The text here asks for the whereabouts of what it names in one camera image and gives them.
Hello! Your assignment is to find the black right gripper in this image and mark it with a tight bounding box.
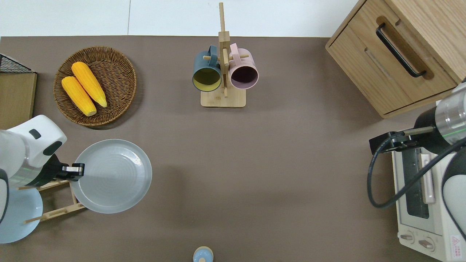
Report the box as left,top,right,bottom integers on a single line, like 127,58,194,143
369,128,420,155

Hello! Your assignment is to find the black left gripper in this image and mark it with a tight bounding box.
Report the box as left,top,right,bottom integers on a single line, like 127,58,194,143
51,163,85,182

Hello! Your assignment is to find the gray plate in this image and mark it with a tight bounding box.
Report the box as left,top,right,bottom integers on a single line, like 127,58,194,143
69,139,153,214

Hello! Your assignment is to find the wooden plate rack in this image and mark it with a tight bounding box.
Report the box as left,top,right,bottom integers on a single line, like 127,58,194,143
18,179,86,224

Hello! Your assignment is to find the light blue plate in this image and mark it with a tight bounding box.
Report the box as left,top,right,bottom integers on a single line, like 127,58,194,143
0,187,43,244

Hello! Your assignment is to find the yellow corn cob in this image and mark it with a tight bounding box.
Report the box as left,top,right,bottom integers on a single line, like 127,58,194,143
71,61,107,108
61,76,97,117

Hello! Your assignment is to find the wooden cabinet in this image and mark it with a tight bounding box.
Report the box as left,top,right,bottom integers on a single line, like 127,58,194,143
325,0,466,119

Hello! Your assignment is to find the cream toaster oven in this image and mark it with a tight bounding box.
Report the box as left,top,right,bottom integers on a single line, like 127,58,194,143
391,147,466,262

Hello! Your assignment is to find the round wicker basket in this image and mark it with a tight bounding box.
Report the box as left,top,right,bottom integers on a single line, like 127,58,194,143
54,46,137,127

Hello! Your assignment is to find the pink mug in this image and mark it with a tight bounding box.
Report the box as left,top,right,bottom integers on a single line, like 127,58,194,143
229,43,259,90

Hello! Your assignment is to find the wooden mug tree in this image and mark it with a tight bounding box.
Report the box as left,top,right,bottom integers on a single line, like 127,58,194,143
201,3,250,108

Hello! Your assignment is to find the dark teal mug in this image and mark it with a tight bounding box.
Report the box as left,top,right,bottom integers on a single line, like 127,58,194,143
192,45,222,92

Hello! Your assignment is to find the thick black cable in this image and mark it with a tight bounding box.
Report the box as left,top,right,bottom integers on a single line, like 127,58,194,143
367,133,466,209

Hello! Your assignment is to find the wire grid shelf box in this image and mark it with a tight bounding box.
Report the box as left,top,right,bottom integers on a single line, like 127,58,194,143
0,53,37,130

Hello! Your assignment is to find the black cabinet handle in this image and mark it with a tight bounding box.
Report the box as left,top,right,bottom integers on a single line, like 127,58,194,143
376,23,427,78

